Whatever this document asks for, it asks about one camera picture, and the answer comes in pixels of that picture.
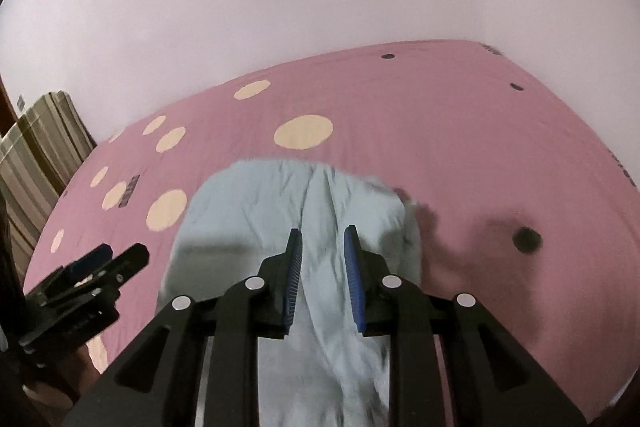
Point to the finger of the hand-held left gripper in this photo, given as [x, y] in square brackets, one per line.
[132, 257]
[92, 255]

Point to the striped curtain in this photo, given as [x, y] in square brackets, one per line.
[40, 147]

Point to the light blue puffer jacket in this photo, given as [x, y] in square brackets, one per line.
[240, 217]

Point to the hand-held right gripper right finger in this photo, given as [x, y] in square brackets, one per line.
[354, 279]

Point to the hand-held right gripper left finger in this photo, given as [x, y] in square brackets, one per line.
[295, 279]

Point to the pink dotted bed sheet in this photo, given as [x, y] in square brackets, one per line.
[450, 132]

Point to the brown wooden door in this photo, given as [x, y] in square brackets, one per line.
[5, 117]

